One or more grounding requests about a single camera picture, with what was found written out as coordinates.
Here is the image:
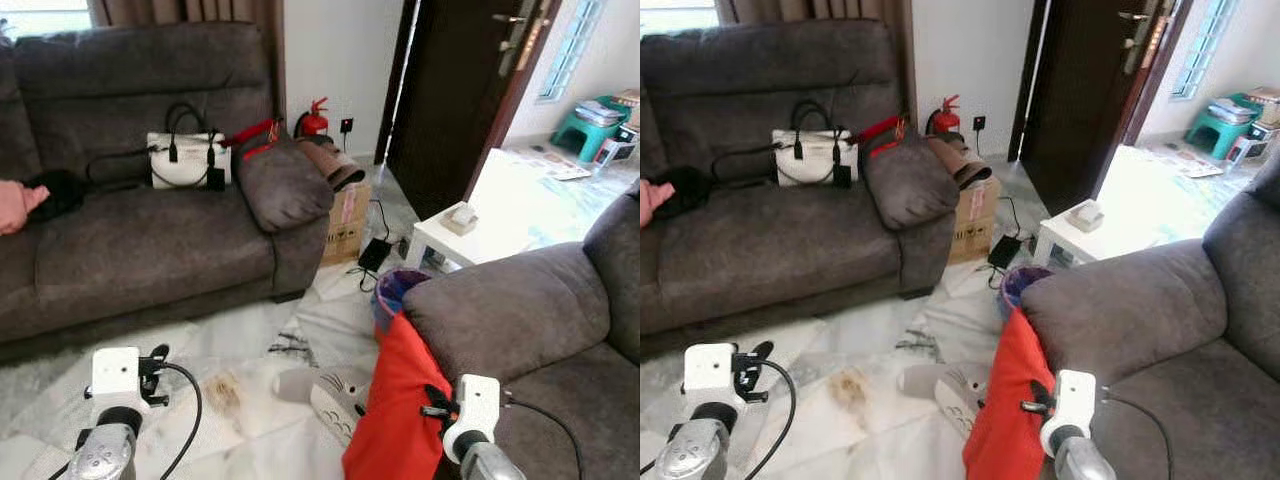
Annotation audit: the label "brown folded cloth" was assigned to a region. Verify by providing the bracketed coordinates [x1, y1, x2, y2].
[925, 135, 993, 191]
[298, 137, 366, 193]

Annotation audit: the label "black garment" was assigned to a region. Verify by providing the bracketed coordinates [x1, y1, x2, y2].
[25, 168, 89, 223]
[655, 165, 713, 221]

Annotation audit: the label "white and black box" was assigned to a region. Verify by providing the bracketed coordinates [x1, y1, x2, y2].
[1228, 125, 1277, 166]
[598, 125, 641, 166]

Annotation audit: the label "green plastic stool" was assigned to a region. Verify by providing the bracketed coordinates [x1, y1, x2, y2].
[1185, 93, 1263, 161]
[550, 97, 631, 164]

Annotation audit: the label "red strap bag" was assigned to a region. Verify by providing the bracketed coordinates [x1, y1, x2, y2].
[222, 118, 283, 161]
[858, 113, 911, 159]

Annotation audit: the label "louvre glass window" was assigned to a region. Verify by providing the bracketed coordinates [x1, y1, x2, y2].
[1172, 0, 1241, 99]
[538, 0, 606, 103]

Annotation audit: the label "dark grey long sofa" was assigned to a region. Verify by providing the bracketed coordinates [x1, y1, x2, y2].
[640, 18, 959, 363]
[0, 22, 336, 363]

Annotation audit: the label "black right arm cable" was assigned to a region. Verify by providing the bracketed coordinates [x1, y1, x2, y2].
[500, 398, 586, 480]
[1095, 395, 1173, 480]

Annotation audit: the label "white handbag black handles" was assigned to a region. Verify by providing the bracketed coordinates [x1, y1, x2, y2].
[772, 98, 859, 188]
[147, 102, 231, 191]

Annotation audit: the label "black adapter cable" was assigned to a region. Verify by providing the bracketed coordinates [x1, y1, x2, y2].
[985, 195, 1036, 291]
[358, 198, 411, 293]

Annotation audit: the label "pink cloth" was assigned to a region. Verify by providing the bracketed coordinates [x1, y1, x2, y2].
[0, 180, 49, 236]
[640, 180, 676, 229]

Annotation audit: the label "white side table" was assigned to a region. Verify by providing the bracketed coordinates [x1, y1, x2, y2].
[1033, 200, 1126, 271]
[405, 200, 521, 273]

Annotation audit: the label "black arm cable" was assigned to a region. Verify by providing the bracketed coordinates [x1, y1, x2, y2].
[150, 362, 203, 480]
[745, 358, 798, 480]
[1095, 395, 1173, 480]
[500, 398, 586, 480]

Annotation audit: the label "silver door handle plate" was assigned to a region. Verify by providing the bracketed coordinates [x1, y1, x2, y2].
[1118, 0, 1171, 76]
[492, 0, 541, 79]

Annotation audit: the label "purple basket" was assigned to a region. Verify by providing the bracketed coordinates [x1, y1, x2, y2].
[372, 267, 433, 336]
[998, 264, 1053, 321]

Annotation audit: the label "stack of papers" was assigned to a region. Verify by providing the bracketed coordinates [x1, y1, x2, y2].
[575, 100, 626, 128]
[1208, 97, 1256, 124]

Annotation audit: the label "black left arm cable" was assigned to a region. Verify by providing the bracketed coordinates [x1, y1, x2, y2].
[150, 362, 203, 480]
[745, 358, 798, 480]

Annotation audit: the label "dark brown wooden door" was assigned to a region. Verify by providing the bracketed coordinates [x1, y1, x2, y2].
[1018, 0, 1191, 216]
[385, 0, 561, 219]

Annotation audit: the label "printed cardboard box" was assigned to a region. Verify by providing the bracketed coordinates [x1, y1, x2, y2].
[322, 182, 373, 266]
[948, 178, 1003, 265]

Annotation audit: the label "grey two-seat fabric sofa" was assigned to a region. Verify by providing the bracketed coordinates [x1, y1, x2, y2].
[1020, 160, 1280, 480]
[402, 185, 641, 480]

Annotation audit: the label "red pillow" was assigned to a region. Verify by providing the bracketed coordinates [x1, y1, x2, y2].
[962, 305, 1056, 480]
[342, 310, 456, 480]

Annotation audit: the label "red fire extinguisher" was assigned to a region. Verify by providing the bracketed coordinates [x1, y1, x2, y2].
[295, 97, 331, 139]
[925, 95, 963, 136]

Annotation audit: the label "printed paper floor mat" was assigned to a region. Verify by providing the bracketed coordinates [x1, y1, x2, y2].
[520, 145, 591, 183]
[1150, 142, 1226, 179]

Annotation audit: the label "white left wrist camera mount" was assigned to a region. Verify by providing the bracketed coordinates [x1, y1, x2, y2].
[90, 346, 141, 408]
[684, 343, 738, 401]

